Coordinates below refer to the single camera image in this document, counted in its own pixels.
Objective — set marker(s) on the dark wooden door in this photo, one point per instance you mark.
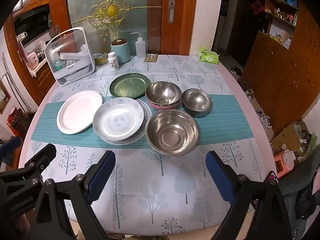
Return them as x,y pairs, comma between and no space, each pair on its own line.
245,30

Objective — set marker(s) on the wooden framed wall niche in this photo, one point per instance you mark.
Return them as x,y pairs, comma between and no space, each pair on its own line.
3,97

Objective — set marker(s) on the pink steel bowl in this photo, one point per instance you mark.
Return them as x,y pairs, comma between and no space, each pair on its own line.
162,92

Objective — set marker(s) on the green tissue pack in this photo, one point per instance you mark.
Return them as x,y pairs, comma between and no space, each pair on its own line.
207,58

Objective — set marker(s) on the pink stool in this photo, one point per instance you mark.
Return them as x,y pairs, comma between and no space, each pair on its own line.
287,167

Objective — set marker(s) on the black and white shoes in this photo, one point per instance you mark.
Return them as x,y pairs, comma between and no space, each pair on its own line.
250,93

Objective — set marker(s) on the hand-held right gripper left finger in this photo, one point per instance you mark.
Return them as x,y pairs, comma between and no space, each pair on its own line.
101,173

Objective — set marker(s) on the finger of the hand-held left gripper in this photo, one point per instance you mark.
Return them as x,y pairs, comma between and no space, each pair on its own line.
10,145
43,157

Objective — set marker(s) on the white sneakers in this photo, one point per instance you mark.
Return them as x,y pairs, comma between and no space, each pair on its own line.
264,117

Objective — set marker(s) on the frosted glass door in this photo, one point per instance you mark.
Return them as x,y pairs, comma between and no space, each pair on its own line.
82,12

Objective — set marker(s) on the grey-green steel bowl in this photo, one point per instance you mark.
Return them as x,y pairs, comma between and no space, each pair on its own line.
197,101

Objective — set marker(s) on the white pill bottle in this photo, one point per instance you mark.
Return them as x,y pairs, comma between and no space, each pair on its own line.
113,62

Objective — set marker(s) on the wooden kitchen base cabinet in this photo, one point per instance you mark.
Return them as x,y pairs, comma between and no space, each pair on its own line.
43,80

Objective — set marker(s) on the large steel bowl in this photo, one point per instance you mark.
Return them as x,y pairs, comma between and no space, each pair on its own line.
172,132

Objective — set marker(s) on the white squeeze bottle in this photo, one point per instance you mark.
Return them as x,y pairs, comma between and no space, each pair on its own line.
140,47

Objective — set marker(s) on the tree print tablecloth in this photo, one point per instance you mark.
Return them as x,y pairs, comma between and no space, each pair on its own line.
150,192

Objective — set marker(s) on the black sneaker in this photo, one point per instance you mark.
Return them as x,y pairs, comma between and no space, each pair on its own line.
236,71

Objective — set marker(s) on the plain white plate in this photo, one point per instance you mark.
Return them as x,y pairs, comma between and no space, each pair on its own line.
77,112

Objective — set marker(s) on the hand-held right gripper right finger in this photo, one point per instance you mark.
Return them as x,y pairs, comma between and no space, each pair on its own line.
221,177

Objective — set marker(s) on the cardboard box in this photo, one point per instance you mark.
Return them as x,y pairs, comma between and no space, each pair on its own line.
287,135

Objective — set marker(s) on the dark device with red lights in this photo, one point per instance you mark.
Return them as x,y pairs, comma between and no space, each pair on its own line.
273,176

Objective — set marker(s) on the gold door ornament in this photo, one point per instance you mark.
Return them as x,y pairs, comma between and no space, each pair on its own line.
111,11

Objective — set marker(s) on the wooden shelf cabinet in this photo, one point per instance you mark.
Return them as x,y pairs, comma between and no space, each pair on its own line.
280,80

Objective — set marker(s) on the long metal rod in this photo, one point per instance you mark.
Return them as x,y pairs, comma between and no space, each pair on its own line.
11,85

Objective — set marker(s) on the dark clothes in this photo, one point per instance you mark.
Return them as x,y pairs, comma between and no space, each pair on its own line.
305,202

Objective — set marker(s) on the grey chair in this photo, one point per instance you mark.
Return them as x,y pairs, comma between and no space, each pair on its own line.
292,190

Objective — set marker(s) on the pink kitchen appliance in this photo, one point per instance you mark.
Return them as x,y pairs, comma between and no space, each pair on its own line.
32,59

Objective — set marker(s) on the small patterned coaster tile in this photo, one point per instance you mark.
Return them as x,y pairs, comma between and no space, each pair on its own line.
150,57

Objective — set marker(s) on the red paper decoration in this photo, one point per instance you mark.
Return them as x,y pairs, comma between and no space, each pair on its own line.
256,7

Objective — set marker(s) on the green plate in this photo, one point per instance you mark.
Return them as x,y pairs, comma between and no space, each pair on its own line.
130,85

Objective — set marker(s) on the teal canister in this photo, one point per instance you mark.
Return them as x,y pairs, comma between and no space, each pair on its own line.
121,52

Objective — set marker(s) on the teal striped table runner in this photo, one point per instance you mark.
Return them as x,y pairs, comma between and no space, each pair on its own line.
225,125

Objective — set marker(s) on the clear white-framed storage box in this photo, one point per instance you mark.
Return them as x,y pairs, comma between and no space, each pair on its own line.
67,55

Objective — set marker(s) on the blue floral plate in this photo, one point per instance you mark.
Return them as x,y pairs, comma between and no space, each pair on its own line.
117,120

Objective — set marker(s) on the black range hood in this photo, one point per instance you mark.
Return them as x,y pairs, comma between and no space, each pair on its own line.
30,20

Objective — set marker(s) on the small tin can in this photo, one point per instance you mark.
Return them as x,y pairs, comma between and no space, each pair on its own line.
100,59

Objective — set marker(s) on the wooden door panel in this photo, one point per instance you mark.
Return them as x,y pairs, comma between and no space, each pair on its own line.
182,30

